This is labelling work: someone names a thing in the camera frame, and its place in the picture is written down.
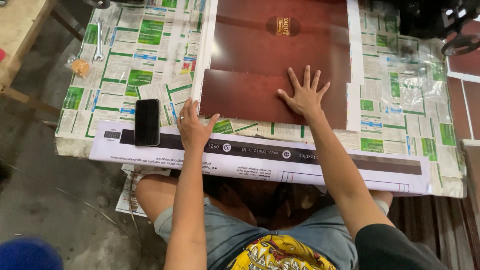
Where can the person's right leg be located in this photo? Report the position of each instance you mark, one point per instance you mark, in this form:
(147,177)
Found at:
(380,197)

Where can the black shirt with yellow print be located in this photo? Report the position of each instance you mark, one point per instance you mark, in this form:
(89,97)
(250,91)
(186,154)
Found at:
(390,251)

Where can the person's left hand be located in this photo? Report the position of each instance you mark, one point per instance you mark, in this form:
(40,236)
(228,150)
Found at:
(191,129)

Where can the brown glossy cut sheet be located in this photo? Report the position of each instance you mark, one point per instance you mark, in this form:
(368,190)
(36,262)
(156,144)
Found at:
(247,97)

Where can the person's leg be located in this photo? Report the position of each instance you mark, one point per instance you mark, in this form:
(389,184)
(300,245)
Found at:
(153,193)
(380,197)

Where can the blue denim shorts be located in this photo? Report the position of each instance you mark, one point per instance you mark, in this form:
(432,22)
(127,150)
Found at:
(232,236)

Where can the printed paper sheet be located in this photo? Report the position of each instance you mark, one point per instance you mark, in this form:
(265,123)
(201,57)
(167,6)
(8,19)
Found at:
(127,195)

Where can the person's left leg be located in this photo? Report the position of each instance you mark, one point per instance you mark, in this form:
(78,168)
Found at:
(153,193)

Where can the black machine with wheel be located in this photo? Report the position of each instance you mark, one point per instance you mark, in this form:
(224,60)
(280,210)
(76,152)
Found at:
(427,18)

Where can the crumpled clear plastic wrap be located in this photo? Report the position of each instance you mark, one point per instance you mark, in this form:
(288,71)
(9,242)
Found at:
(412,82)

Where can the wooden bench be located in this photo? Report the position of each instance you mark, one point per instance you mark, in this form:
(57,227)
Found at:
(18,33)

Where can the small red object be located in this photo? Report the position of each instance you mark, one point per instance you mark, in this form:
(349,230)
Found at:
(2,55)

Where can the silver wrench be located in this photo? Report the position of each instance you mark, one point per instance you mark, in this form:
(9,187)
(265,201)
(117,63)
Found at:
(99,39)

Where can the long white printed paper strip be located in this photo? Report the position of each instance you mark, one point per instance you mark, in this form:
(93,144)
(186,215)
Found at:
(262,165)

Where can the person's right hand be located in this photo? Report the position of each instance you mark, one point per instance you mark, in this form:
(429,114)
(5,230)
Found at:
(305,99)

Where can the black curved object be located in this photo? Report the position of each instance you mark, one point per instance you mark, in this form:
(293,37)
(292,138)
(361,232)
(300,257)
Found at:
(96,3)

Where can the green printed paper table cover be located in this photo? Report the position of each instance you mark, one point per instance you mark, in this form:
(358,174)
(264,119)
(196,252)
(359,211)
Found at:
(150,60)

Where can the blue round object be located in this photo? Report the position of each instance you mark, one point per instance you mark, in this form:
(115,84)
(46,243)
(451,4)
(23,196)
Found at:
(28,255)

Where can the clear bag with snack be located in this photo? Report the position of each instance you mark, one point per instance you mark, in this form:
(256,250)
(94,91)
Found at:
(79,67)

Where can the stack of brown bordered sheets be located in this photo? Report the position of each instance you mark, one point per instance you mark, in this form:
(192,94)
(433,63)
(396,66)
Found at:
(463,101)

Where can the wooden board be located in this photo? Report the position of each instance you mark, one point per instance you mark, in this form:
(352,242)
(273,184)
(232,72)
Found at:
(471,176)

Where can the large brown white-bordered sheet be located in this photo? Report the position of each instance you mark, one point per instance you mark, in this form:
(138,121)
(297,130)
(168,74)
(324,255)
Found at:
(255,41)

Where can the black smartphone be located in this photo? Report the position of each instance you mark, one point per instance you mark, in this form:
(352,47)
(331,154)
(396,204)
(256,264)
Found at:
(147,122)

